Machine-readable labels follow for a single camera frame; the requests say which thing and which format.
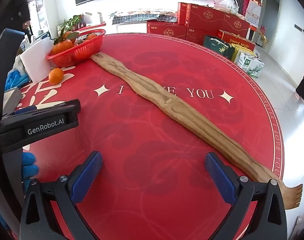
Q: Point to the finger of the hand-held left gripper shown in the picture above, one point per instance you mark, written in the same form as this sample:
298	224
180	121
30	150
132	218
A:
54	108

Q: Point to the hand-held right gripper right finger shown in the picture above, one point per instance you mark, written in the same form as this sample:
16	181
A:
220	180

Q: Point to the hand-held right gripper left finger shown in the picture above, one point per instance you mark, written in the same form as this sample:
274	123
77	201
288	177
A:
88	177

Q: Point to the person's left hand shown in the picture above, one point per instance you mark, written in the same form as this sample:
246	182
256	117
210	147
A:
29	165

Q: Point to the orange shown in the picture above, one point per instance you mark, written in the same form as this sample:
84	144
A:
63	46
55	76
70	35
91	36

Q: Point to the blue rubber gloves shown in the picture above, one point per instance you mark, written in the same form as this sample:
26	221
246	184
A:
14	80

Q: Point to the white storage container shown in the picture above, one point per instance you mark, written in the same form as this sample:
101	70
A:
37	57

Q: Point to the red plastic basket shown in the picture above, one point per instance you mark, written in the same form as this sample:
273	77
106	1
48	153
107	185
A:
79	50

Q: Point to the red printed table mat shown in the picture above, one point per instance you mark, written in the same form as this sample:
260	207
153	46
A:
142	142

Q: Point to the green orange leaves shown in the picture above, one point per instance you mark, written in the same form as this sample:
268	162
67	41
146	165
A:
72	22

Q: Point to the long wooden back scratcher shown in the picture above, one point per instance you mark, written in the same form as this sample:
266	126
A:
166	105

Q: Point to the white and green carton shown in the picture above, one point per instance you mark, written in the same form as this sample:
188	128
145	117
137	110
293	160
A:
249	65

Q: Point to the checkered cloth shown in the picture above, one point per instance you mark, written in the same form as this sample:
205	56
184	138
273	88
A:
142	17

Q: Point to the green gift bag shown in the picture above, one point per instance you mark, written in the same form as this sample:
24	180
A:
218	46

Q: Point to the stack of red gift boxes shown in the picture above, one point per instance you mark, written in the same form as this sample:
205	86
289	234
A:
204	17

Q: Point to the white plastic bag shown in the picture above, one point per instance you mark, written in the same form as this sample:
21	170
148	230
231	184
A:
224	2

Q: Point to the wall switch panel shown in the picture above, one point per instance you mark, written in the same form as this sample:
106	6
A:
299	28

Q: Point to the wall calendar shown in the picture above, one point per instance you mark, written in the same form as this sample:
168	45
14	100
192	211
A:
253	10

